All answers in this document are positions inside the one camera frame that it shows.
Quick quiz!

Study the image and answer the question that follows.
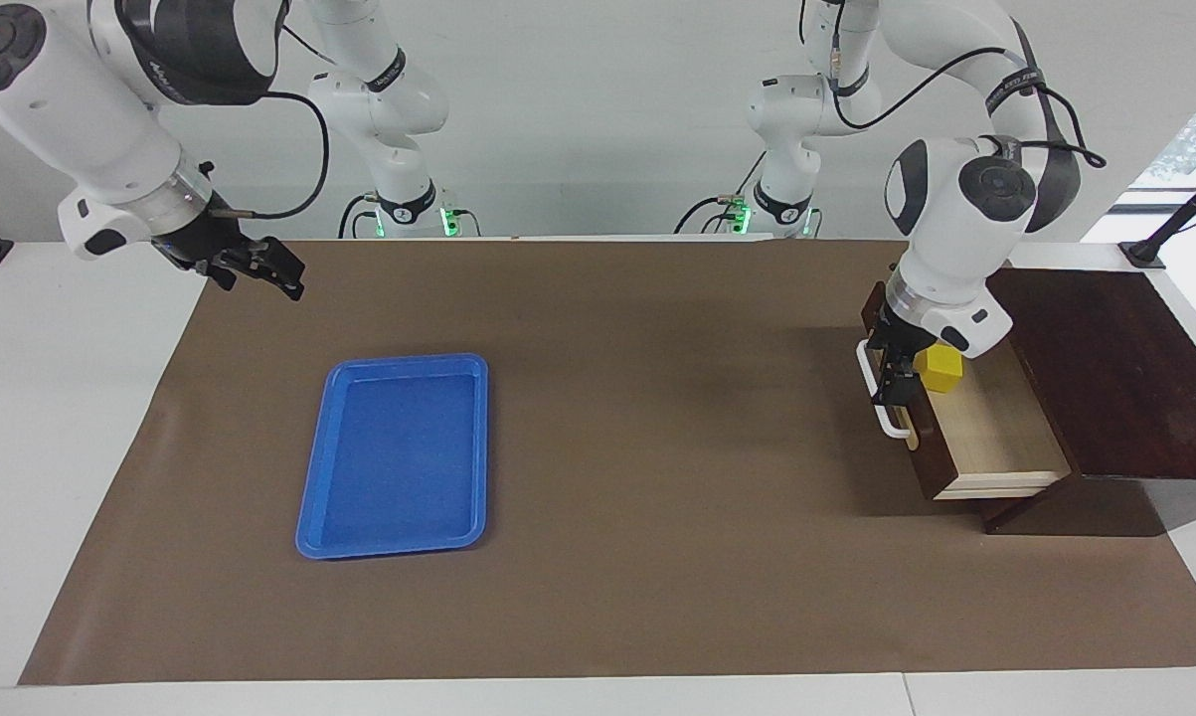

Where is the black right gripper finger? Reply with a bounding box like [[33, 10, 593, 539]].
[[222, 236, 307, 302], [194, 255, 245, 293]]

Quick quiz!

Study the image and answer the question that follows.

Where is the white drawer handle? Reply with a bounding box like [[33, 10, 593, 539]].
[[855, 339, 914, 442]]

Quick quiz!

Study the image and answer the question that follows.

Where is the yellow block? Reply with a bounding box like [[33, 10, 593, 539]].
[[914, 343, 965, 395]]

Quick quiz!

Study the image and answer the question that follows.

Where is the wooden drawer with dark front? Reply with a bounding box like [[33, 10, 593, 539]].
[[860, 280, 1074, 502]]

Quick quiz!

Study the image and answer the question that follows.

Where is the dark wooden cabinet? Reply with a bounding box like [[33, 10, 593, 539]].
[[977, 267, 1196, 538]]

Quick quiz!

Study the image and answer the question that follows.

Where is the blue plastic tray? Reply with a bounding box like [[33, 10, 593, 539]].
[[294, 352, 490, 561]]

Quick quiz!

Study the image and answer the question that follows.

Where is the brown table mat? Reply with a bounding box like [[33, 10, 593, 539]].
[[18, 239, 1196, 687]]

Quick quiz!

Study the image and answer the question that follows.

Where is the black angled stand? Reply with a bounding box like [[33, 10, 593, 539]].
[[1118, 159, 1196, 270]]

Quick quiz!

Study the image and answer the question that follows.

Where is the black base cable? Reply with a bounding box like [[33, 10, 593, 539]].
[[336, 192, 380, 241], [671, 149, 769, 237]]

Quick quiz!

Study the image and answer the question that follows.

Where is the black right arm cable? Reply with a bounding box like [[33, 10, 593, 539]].
[[198, 20, 331, 222]]

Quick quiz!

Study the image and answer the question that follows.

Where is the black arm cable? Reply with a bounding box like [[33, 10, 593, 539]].
[[198, 20, 331, 222], [799, 0, 1108, 170]]

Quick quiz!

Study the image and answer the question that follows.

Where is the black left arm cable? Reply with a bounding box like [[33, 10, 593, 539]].
[[799, 0, 1108, 170]]

